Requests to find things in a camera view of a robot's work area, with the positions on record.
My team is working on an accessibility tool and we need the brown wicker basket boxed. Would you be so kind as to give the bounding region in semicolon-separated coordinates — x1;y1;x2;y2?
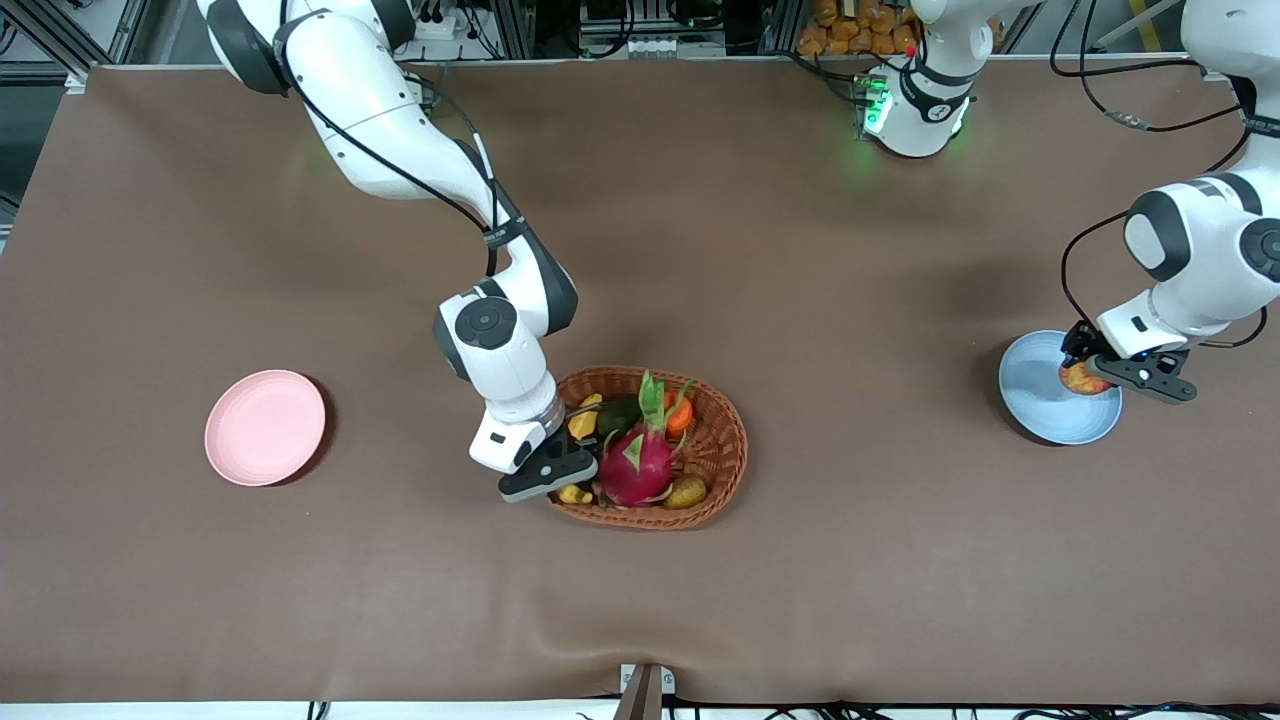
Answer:
545;365;749;531

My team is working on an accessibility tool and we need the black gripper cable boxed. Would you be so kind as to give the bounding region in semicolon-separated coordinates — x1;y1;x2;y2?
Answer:
280;10;511;281
1050;0;1271;351

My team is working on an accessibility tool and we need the pink plate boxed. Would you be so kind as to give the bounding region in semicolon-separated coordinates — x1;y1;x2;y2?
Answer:
204;370;327;488

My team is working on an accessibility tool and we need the grey electronics box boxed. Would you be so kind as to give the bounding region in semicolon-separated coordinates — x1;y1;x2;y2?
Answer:
580;0;726;59

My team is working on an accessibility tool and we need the aluminium frame profile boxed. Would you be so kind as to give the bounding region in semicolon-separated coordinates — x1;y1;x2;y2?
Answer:
0;0;151;91

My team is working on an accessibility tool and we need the brown tablecloth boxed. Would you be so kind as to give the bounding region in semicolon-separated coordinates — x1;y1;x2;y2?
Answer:
0;55;1280;706

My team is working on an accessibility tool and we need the red yellow apple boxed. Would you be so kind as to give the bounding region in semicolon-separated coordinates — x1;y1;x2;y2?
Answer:
1060;360;1113;397

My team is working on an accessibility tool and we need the light blue plate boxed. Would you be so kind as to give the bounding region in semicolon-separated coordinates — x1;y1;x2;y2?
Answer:
998;330;1124;446

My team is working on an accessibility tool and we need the yellow banana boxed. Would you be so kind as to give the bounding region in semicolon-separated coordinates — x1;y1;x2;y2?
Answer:
558;393;604;504

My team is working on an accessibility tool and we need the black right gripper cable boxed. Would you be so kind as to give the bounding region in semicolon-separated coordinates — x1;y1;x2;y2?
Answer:
280;10;511;281

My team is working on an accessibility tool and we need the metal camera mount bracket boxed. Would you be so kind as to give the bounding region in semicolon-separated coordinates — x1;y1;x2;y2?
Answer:
612;663;676;720

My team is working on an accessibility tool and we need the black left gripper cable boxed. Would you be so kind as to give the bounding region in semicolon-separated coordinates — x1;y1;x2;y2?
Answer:
1050;0;1271;351

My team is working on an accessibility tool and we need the white power strip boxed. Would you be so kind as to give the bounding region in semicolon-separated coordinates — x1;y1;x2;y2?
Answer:
410;0;481;46

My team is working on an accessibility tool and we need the pink dragon fruit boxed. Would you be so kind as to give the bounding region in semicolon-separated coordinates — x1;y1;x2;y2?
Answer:
596;370;694;508

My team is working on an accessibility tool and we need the pile of orange objects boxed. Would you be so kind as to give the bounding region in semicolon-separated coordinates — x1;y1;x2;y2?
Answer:
797;0;921;57

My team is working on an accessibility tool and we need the green avocado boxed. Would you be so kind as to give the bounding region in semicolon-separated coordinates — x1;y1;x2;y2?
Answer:
597;395;643;439

